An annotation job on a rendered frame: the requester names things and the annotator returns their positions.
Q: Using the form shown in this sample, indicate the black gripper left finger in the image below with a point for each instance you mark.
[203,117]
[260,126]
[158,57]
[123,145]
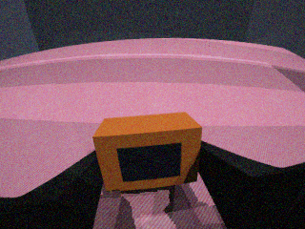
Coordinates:
[68,201]

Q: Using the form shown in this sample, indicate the orange block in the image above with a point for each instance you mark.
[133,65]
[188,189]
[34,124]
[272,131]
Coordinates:
[148,151]

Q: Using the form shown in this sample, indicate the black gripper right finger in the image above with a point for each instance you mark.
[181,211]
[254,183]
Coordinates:
[249,194]

